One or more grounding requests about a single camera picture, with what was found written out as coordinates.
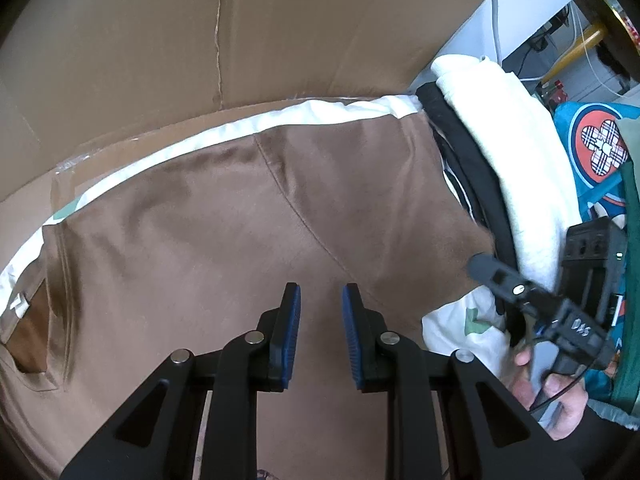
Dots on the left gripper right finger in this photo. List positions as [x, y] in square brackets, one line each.
[447, 416]

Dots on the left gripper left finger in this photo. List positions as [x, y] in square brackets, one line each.
[197, 412]

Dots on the brown graphic t-shirt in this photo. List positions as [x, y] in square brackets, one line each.
[189, 253]

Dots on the person right hand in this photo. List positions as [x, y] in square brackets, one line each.
[573, 401]

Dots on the cream bear print bedsheet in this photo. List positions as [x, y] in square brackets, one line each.
[300, 112]

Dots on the white folded towel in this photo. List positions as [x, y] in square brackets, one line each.
[516, 135]

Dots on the teal patterned bag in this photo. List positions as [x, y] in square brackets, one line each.
[590, 135]

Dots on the brown cardboard sheet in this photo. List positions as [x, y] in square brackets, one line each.
[78, 72]

